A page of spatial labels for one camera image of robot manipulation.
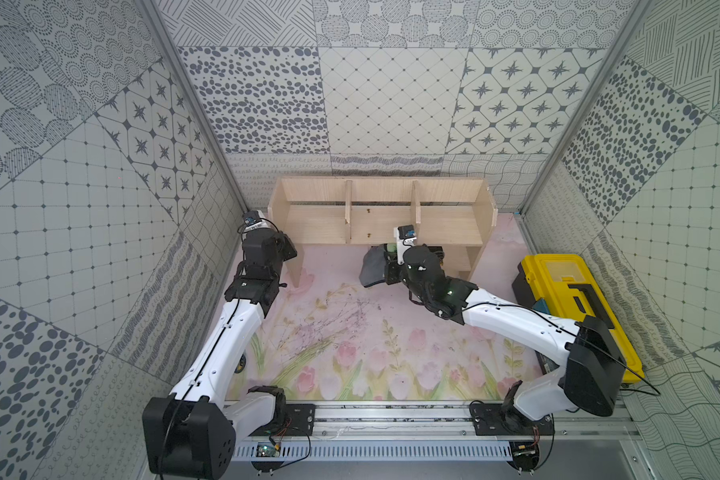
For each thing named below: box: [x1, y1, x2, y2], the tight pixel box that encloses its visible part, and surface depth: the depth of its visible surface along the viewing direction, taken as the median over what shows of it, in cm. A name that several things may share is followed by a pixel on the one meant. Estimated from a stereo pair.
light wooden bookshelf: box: [267, 177, 499, 286], surface depth 84 cm
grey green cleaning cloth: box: [359, 243, 397, 287], surface depth 81 cm
